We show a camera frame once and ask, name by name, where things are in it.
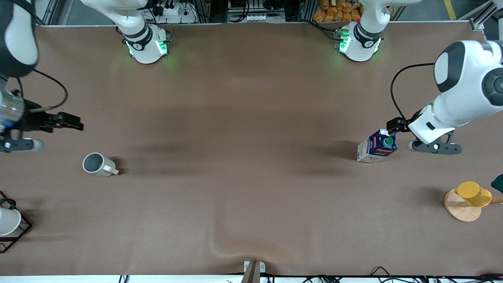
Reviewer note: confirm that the small white power strip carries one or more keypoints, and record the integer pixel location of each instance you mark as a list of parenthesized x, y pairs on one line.
[(258, 17)]

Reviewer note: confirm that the bag of orange buns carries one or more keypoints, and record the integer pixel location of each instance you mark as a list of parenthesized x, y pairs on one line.
[(336, 11)]

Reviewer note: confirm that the round wooden cup stand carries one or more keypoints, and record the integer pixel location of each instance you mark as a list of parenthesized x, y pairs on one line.
[(459, 210)]

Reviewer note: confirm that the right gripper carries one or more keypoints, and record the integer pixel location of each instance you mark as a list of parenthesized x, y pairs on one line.
[(32, 119)]

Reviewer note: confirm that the metal table bracket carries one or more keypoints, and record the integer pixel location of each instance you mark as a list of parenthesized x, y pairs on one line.
[(254, 271)]

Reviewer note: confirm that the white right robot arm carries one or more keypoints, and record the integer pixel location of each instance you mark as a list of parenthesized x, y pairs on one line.
[(143, 43)]

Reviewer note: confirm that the blue white milk carton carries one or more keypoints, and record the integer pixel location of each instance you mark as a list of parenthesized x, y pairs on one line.
[(377, 151)]

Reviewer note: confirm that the yellow plastic cup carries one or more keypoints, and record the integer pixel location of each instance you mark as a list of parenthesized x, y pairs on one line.
[(473, 193)]

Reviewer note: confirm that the aluminium frame profile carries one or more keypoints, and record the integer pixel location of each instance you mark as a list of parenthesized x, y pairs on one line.
[(481, 19)]

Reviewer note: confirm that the dark green object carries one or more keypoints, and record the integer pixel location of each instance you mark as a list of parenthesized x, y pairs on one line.
[(498, 184)]

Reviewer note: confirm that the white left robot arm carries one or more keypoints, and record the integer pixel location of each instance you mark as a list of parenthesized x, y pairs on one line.
[(467, 90)]

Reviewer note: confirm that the white power strip with plugs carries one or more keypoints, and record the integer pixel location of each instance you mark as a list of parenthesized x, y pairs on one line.
[(175, 11)]

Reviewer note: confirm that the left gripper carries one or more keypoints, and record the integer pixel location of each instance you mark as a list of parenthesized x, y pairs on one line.
[(401, 123)]

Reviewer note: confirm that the white cup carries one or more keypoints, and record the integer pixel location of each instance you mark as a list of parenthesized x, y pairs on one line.
[(8, 222)]

